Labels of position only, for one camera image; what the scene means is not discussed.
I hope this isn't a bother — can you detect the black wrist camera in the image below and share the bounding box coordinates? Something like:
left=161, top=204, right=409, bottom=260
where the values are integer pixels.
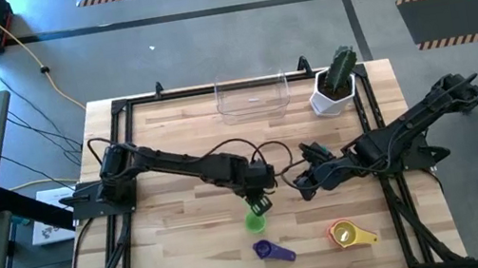
left=298, top=138, right=336, bottom=166
left=249, top=159, right=277, bottom=182

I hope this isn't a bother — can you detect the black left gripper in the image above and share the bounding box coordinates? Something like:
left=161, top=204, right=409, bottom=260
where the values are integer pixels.
left=239, top=175, right=283, bottom=220

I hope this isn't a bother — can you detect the yellow measuring cup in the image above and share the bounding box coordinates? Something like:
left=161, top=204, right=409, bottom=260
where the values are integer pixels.
left=331, top=215, right=380, bottom=251

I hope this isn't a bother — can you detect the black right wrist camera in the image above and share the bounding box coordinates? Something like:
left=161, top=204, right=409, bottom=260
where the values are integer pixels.
left=298, top=138, right=336, bottom=166

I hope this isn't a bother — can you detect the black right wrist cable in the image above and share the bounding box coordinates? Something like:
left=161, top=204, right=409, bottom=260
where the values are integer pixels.
left=277, top=157, right=314, bottom=196

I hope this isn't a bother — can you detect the black support bar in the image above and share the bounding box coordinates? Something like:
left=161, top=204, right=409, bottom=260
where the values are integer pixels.
left=0, top=174, right=80, bottom=243

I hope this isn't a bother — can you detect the green measuring cup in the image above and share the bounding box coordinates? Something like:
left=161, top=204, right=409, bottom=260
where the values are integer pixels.
left=240, top=196, right=269, bottom=238

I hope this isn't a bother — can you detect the clear plastic basket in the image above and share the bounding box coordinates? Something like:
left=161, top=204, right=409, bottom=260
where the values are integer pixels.
left=211, top=66, right=295, bottom=128

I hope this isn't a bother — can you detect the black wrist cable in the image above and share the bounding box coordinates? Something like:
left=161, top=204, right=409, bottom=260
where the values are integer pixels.
left=277, top=157, right=314, bottom=196
left=195, top=128, right=298, bottom=190

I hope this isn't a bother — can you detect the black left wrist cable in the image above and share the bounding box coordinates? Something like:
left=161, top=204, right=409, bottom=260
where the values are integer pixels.
left=195, top=128, right=298, bottom=190

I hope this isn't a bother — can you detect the green cactus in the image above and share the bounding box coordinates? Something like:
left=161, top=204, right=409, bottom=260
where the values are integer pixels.
left=319, top=43, right=364, bottom=95

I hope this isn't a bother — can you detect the white plant pot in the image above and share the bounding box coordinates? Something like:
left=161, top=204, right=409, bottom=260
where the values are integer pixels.
left=304, top=63, right=362, bottom=122

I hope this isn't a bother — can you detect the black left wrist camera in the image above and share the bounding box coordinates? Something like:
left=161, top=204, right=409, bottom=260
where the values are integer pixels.
left=249, top=159, right=277, bottom=182

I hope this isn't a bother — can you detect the black aluminium table frame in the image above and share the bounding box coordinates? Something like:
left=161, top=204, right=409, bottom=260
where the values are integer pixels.
left=34, top=34, right=470, bottom=268

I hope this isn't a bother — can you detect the yellow floor cable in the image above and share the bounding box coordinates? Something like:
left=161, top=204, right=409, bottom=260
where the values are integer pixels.
left=0, top=0, right=87, bottom=124

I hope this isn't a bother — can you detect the white printed sheet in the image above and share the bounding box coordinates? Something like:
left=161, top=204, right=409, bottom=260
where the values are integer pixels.
left=24, top=185, right=80, bottom=248

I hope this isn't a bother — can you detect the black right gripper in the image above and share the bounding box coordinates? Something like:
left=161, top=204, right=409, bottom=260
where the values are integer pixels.
left=291, top=149, right=365, bottom=203

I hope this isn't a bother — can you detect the purple measuring cup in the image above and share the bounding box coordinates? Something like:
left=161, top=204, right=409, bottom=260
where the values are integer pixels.
left=250, top=234, right=298, bottom=268

